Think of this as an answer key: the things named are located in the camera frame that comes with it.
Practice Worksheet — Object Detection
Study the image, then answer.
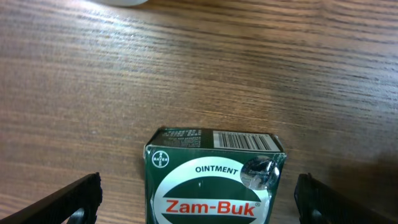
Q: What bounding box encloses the white lotion bottle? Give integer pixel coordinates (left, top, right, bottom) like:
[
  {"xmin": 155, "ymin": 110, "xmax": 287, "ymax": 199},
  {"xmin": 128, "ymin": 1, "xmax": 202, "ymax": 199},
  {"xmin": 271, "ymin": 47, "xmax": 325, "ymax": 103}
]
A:
[{"xmin": 90, "ymin": 0, "xmax": 150, "ymax": 7}]

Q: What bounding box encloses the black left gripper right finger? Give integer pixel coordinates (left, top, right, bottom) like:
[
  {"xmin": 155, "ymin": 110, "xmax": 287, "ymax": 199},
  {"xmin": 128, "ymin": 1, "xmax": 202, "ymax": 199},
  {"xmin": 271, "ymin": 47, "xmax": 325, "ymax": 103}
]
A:
[{"xmin": 294, "ymin": 174, "xmax": 395, "ymax": 224}]

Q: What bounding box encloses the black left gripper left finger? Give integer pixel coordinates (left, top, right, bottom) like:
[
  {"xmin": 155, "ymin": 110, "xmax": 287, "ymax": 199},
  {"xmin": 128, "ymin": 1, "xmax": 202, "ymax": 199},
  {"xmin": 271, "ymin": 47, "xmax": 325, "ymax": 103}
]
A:
[{"xmin": 1, "ymin": 172, "xmax": 103, "ymax": 224}]

